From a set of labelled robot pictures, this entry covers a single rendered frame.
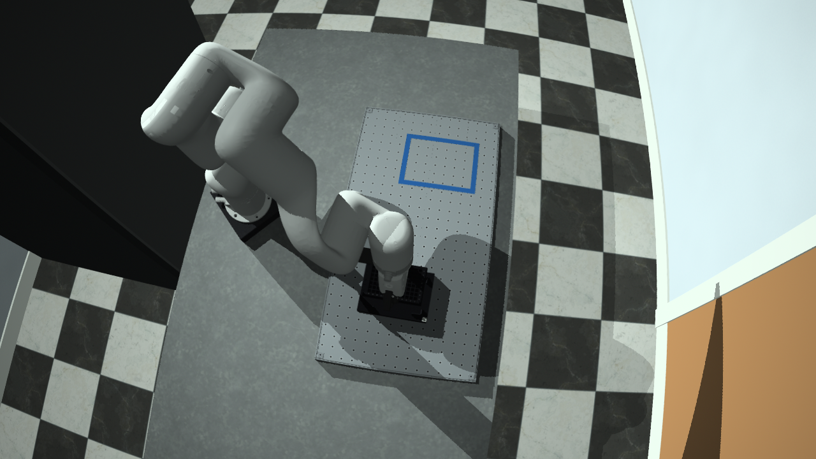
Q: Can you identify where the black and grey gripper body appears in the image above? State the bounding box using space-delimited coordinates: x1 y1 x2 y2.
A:
378 270 409 296

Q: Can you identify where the blue taped rectangle outline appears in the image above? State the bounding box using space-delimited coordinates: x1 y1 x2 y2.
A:
398 134 479 194

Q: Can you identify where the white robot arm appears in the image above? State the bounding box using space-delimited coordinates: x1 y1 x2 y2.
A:
141 42 414 282

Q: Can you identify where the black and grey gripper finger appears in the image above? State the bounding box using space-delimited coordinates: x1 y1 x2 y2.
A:
382 290 399 311

